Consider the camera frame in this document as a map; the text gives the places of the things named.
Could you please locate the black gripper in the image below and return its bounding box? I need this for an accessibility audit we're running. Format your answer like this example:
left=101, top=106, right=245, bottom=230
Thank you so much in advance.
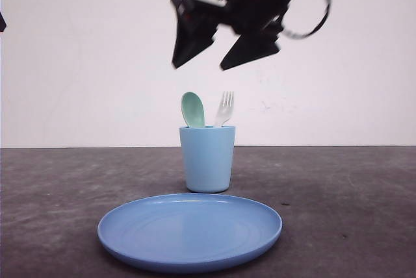
left=171, top=0, right=292, bottom=71

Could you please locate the white plastic fork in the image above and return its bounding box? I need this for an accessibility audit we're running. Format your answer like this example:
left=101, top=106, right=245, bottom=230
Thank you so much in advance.
left=214, top=92, right=234, bottom=127

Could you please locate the mint green plastic spoon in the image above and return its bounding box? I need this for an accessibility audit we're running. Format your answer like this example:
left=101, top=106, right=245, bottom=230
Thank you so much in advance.
left=181, top=92, right=205, bottom=128

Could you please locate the light blue plastic cup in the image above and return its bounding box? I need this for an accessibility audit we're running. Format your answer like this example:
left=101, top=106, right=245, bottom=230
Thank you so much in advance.
left=179, top=126, right=236, bottom=193

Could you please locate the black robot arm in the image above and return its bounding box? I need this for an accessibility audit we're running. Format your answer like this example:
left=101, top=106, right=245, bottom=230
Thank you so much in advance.
left=0, top=13, right=7, bottom=32

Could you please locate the blue plastic plate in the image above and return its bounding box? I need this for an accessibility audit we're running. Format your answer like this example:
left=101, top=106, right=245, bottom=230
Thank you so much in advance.
left=97, top=194, right=283, bottom=273

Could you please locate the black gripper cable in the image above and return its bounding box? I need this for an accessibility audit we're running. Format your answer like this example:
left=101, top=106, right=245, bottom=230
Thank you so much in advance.
left=279, top=0, right=332, bottom=40

